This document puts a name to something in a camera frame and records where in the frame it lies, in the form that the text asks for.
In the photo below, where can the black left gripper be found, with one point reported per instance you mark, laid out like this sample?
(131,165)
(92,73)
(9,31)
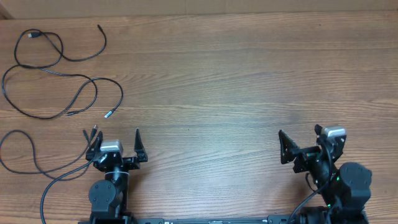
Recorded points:
(132,163)

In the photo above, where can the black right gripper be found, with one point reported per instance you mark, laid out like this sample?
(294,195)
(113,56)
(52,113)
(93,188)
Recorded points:
(288,151)

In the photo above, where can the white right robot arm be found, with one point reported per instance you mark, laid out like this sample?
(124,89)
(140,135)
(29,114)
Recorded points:
(341,192)

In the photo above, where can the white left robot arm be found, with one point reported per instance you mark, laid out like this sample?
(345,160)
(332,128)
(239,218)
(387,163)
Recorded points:
(109,197)

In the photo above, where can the cardboard back wall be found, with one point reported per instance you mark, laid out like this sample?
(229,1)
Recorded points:
(52,9)

